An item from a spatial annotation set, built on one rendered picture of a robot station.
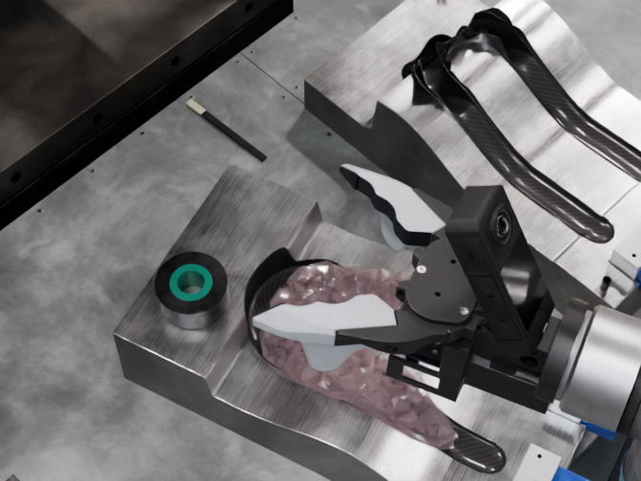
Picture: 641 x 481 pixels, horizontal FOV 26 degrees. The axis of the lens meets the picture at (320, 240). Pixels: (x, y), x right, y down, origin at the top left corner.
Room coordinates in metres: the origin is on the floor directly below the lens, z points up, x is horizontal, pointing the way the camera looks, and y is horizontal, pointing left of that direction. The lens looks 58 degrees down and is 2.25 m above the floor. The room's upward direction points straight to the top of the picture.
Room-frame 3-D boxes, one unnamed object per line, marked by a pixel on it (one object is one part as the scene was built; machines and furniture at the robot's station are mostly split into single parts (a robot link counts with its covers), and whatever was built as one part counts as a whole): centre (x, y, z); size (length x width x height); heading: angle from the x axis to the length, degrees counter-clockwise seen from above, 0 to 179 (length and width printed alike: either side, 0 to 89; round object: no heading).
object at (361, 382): (0.73, -0.06, 0.90); 0.26 x 0.18 x 0.08; 62
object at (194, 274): (0.77, 0.14, 0.93); 0.08 x 0.08 x 0.04
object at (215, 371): (0.73, -0.05, 0.85); 0.50 x 0.26 x 0.11; 62
